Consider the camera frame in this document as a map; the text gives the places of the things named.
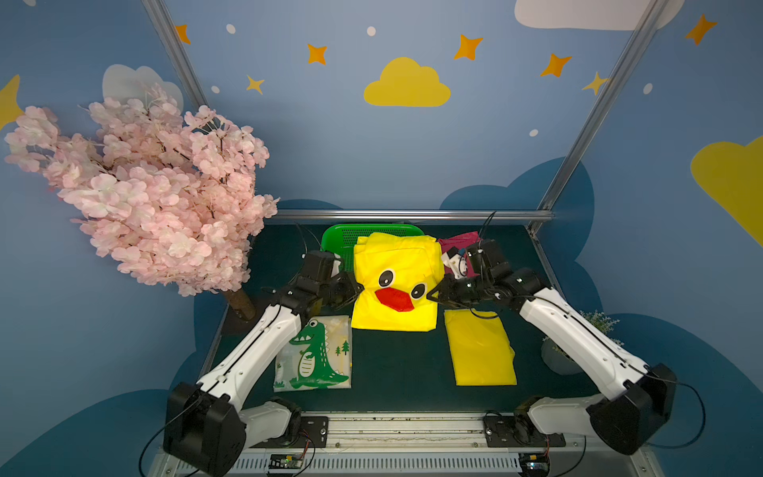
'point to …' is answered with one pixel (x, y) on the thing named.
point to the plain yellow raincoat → (480, 350)
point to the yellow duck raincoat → (396, 272)
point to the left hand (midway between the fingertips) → (365, 281)
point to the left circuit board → (285, 461)
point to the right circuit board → (534, 464)
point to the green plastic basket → (341, 239)
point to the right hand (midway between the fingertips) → (431, 292)
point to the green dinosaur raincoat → (319, 357)
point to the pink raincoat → (463, 242)
